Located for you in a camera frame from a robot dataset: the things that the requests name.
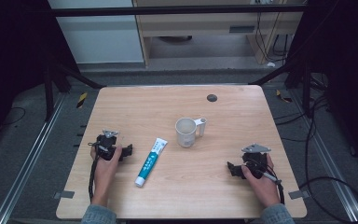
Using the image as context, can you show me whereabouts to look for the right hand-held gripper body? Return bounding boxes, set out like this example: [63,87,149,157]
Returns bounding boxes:
[241,143,271,180]

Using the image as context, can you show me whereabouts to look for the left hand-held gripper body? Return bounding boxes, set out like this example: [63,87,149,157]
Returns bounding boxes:
[95,129,125,161]

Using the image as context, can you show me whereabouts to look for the white and teal toothpaste tube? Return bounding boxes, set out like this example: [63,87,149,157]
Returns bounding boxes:
[133,137,169,189]

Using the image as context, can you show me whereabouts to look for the clear plastic cup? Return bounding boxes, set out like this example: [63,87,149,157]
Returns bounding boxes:
[174,117,208,148]

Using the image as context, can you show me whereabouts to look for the person's left hand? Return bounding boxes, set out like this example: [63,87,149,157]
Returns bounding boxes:
[89,146,124,206]

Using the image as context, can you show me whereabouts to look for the person's right hand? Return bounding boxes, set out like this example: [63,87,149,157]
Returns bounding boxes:
[241,153,282,208]

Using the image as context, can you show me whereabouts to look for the yellow and black tape strip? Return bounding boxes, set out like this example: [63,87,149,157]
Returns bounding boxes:
[76,91,89,110]
[275,89,294,105]

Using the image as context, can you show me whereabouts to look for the black metal stand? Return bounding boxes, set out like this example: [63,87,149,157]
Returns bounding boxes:
[42,57,107,123]
[247,57,316,119]

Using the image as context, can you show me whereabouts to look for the white cabinet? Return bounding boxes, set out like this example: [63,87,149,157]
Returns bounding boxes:
[47,0,145,65]

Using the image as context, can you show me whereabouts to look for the dark curtain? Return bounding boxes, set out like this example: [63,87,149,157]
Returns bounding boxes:
[0,0,81,150]
[287,0,358,175]

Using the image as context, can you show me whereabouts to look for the light wooden desk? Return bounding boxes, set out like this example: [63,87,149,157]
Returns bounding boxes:
[131,0,306,67]

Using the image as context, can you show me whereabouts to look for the black gripper cable with plug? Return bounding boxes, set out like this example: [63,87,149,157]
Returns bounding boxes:
[254,159,286,205]

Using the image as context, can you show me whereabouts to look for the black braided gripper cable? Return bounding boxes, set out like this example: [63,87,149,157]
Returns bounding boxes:
[88,141,102,203]

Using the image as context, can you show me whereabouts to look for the grey table bracket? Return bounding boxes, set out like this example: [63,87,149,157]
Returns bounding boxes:
[53,189,76,201]
[287,189,311,201]

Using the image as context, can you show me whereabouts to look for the black floor cables bundle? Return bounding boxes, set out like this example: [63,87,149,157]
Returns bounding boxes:
[272,74,335,144]

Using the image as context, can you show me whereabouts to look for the aluminium floor rail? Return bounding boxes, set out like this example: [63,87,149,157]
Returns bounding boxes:
[0,92,67,224]
[290,89,358,224]

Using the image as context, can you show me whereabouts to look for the thin black floor cable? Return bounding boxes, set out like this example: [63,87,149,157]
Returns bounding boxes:
[1,106,27,127]

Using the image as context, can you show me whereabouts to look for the black cables under desk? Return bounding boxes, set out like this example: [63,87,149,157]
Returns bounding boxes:
[254,11,293,63]

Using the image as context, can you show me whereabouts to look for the black horizontal frame bar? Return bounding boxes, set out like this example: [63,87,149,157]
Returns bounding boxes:
[49,5,308,18]

